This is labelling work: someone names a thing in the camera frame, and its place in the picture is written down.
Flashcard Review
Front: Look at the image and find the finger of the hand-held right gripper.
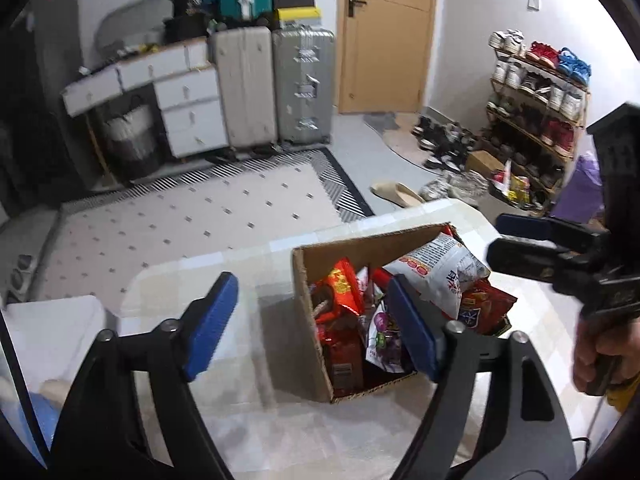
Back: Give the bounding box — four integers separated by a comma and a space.
486, 237, 597, 302
495, 213, 608, 257

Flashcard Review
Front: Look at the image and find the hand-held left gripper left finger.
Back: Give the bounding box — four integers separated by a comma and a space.
47, 271, 240, 480

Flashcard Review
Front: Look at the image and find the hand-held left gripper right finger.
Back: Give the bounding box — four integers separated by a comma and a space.
386, 274, 581, 480

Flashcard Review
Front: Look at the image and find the pile of snack packets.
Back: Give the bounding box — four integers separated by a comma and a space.
307, 227, 518, 396

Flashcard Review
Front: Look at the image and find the brown cardboard box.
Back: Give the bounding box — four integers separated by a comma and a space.
292, 222, 518, 405

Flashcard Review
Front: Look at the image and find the person's right hand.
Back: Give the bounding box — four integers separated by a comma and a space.
572, 310, 640, 393

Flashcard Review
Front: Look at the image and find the white bin with trash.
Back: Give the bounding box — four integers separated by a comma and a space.
487, 160, 533, 218

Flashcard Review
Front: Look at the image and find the purple bag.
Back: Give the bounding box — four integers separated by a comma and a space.
550, 155, 606, 223

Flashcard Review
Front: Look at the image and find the small brown carton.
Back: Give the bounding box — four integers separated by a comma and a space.
465, 150, 506, 178

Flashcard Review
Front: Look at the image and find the wooden shoe rack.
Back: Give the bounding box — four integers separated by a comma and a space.
486, 47, 591, 211

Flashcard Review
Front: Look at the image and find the patterned floor rug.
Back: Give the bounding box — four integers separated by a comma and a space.
27, 147, 376, 306

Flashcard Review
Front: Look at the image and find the pile of floor shoes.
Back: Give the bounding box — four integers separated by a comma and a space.
411, 115, 493, 201

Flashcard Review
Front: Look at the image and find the shoe rack with shoes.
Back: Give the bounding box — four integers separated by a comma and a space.
487, 29, 592, 211

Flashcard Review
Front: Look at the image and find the beige slipper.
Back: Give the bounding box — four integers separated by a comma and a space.
370, 182, 426, 208

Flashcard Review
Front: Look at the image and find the white side table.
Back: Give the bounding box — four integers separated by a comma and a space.
0, 295, 116, 396

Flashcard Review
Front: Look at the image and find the beige plate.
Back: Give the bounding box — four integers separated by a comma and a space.
40, 380, 76, 403

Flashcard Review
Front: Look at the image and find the grey door mat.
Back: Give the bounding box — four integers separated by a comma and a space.
362, 114, 401, 136

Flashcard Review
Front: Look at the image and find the stack of blue bowls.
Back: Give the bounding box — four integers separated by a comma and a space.
20, 392, 61, 451

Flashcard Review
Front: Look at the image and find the woven laundry basket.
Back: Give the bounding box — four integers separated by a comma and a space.
102, 105, 156, 178

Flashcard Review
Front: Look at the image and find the white drawer desk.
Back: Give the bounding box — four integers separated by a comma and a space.
61, 37, 231, 161

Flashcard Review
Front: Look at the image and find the wooden door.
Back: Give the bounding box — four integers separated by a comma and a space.
336, 0, 440, 115

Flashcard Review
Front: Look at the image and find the beige suitcase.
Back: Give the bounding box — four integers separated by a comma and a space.
209, 25, 278, 153

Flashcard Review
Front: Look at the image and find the silver suitcase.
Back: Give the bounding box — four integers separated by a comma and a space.
271, 27, 336, 146

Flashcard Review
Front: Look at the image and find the plain black bag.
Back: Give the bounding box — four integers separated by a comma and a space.
164, 12, 211, 43

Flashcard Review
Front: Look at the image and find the dark grey refrigerator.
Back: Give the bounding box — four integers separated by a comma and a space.
27, 0, 108, 193

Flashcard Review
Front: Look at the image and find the grey oval panel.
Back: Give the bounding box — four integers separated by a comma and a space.
95, 0, 173, 56

